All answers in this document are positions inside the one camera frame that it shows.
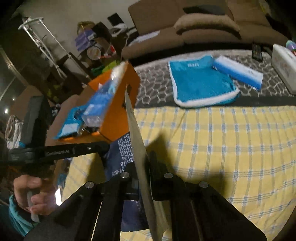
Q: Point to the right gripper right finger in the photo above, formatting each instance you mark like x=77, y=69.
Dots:
x=169, y=193

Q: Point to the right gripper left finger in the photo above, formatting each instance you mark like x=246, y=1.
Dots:
x=108, y=203

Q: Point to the navy skin care box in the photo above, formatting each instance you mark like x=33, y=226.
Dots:
x=140, y=212

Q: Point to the blue shoelace package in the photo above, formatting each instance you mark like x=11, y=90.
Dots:
x=89, y=117

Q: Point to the blue mesh pouch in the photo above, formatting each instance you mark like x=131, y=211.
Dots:
x=197, y=84

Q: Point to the blue white slim box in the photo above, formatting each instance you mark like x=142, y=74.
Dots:
x=239, y=71

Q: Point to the person's left hand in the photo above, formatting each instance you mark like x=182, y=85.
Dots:
x=35, y=195

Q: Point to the orange cardboard box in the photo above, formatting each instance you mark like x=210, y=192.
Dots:
x=115, y=123

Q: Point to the yellow plaid tablecloth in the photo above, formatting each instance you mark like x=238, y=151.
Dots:
x=247, y=154

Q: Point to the grey hexagon pattern mat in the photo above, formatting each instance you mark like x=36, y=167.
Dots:
x=156, y=88

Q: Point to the green plastic bag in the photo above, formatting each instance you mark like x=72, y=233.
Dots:
x=102, y=69

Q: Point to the round biscuit tin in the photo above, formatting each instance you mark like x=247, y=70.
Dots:
x=94, y=53

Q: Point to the white paper sheet on sofa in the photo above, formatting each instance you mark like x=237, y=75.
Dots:
x=144, y=37

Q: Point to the black remote control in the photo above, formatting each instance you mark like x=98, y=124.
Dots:
x=257, y=53

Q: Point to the brown sofa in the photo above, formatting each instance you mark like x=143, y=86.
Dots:
x=151, y=16

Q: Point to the white tissue box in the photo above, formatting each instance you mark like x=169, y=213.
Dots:
x=283, y=61

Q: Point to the brown sofa cushion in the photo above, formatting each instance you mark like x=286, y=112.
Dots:
x=205, y=21

